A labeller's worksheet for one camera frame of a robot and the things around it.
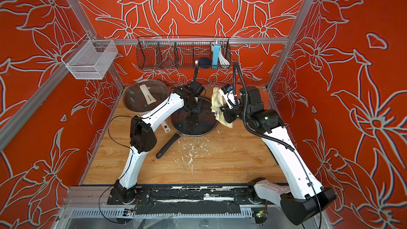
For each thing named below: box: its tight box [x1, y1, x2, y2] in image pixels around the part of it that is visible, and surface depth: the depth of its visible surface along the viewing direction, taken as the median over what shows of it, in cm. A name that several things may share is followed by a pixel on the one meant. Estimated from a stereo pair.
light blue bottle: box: [211, 39, 221, 69], surface depth 90 cm
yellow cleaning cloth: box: [210, 86, 234, 129], surface depth 68 cm
